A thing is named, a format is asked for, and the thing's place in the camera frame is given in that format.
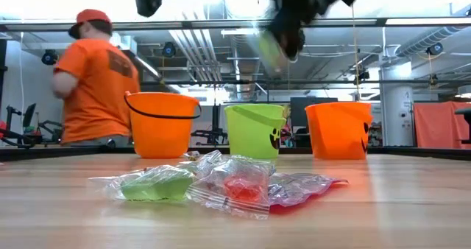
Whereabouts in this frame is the green candy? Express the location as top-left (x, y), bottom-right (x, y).
top-left (258, 30), bottom-right (288, 76)
top-left (88, 164), bottom-right (196, 203)

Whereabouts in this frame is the brown candy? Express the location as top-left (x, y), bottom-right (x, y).
top-left (176, 149), bottom-right (224, 180)

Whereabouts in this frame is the green halloween bucket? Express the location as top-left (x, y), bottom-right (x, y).
top-left (224, 103), bottom-right (287, 160)

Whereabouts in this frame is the red and purple candy packet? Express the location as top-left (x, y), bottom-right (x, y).
top-left (268, 172), bottom-right (350, 215)

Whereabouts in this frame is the red candy in clear bag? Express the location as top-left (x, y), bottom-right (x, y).
top-left (187, 155), bottom-right (275, 220)

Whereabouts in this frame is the white ceiling light fixture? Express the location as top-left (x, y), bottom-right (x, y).
top-left (220, 29), bottom-right (266, 37)

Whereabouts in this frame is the black monitor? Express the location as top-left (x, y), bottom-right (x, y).
top-left (289, 97), bottom-right (339, 128)

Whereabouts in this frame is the orange jack-o-lantern bucket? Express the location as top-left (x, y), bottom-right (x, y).
top-left (305, 101), bottom-right (375, 161)

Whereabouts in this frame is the person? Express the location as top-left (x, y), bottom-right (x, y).
top-left (51, 8), bottom-right (141, 147)

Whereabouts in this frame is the white cylindrical tank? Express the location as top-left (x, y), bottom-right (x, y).
top-left (380, 63), bottom-right (416, 147)

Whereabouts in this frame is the orange cloth partition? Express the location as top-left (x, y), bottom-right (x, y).
top-left (414, 101), bottom-right (471, 150)

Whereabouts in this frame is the round black ceiling camera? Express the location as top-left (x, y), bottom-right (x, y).
top-left (162, 41), bottom-right (178, 59)
top-left (426, 41), bottom-right (445, 57)
top-left (40, 49), bottom-right (59, 66)

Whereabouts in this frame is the black background frame bar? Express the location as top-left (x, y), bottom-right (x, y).
top-left (139, 79), bottom-right (471, 86)

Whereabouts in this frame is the black overhead frame rail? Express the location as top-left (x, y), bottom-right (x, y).
top-left (0, 18), bottom-right (471, 32)

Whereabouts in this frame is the ribbed silver air duct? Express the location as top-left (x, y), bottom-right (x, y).
top-left (395, 24), bottom-right (471, 58)

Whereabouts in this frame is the orange bucket with black handle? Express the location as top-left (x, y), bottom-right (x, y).
top-left (124, 91), bottom-right (202, 159)

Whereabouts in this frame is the black table edge rail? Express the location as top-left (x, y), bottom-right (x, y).
top-left (0, 145), bottom-right (471, 161)

